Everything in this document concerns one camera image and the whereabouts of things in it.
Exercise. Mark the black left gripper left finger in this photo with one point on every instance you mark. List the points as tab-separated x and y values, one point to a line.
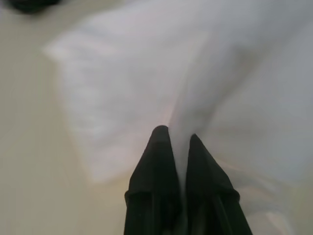
152	186

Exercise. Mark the white elastic-waist shorts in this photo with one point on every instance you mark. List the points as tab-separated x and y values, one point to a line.
146	73

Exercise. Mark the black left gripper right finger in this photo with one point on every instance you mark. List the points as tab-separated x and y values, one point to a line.
207	195

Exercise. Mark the black rounded object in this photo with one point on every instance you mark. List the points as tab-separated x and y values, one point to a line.
31	5

